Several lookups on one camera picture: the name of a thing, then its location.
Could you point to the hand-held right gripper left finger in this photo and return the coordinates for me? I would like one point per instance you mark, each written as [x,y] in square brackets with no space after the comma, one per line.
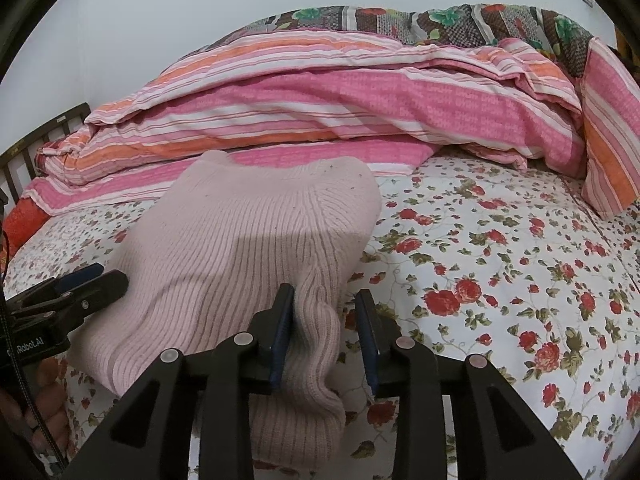
[280,330]

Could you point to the person's left hand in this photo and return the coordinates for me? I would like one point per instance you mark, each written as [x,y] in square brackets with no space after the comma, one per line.
[47,400]

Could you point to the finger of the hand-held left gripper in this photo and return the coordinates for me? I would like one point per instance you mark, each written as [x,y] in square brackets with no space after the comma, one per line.
[80,276]
[102,290]

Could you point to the brown green floral quilt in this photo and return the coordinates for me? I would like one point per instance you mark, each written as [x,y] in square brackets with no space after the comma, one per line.
[450,25]

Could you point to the red patterned pillow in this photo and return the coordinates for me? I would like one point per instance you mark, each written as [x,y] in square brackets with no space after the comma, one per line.
[25,225]

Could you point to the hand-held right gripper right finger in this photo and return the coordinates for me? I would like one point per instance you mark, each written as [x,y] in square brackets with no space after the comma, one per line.
[367,350]

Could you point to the floral white bedsheet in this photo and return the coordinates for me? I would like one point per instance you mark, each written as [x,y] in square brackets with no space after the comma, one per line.
[500,260]

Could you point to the dark wooden headboard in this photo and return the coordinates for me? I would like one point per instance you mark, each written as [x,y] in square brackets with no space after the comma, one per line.
[70,112]

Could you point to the pink knitted sweater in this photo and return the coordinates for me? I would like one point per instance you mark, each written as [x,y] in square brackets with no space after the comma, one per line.
[225,240]

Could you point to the pink orange striped quilt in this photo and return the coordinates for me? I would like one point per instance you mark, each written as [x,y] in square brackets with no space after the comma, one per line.
[350,95]

